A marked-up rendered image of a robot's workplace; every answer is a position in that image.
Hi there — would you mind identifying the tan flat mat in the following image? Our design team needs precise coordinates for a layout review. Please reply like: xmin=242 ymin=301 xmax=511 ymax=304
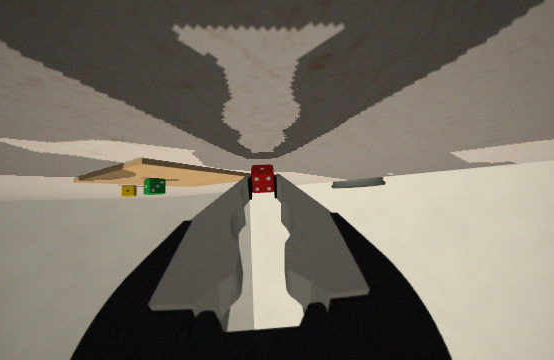
xmin=73 ymin=158 xmax=251 ymax=187

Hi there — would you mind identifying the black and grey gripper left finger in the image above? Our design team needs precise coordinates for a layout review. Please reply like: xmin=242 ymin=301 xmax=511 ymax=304
xmin=70 ymin=175 xmax=253 ymax=360

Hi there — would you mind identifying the yellow die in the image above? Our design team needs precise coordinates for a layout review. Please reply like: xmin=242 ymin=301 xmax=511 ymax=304
xmin=121 ymin=185 xmax=137 ymax=197

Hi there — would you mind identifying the green die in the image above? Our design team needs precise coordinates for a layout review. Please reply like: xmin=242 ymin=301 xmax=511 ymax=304
xmin=144 ymin=178 xmax=166 ymax=195

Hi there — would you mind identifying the red die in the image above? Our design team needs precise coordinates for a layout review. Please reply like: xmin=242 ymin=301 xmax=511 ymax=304
xmin=251 ymin=164 xmax=274 ymax=193

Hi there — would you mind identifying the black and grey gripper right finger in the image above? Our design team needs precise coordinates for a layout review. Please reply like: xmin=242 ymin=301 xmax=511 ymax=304
xmin=274 ymin=174 xmax=452 ymax=360

